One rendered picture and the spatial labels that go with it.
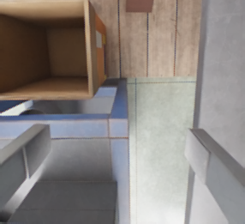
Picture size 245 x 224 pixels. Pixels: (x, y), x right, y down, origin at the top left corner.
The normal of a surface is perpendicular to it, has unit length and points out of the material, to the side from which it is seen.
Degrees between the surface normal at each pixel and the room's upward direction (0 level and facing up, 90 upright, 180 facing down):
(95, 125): 0
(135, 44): 0
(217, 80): 31
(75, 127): 0
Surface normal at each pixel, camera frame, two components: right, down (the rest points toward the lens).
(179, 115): -0.02, 0.25
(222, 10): -0.53, 0.23
